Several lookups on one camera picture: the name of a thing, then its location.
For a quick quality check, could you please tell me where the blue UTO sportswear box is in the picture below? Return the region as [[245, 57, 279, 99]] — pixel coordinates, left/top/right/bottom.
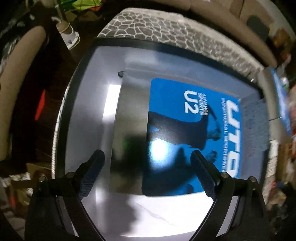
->
[[110, 71, 242, 197]]

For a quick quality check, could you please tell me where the black storage bin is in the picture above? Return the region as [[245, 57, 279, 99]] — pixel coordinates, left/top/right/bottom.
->
[[52, 37, 269, 240]]

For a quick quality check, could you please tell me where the grey stone-pattern table cloth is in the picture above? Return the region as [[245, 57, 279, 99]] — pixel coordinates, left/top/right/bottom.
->
[[98, 8, 264, 79]]

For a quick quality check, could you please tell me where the brown sofa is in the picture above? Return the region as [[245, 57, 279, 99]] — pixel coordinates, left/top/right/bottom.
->
[[1, 26, 46, 161]]

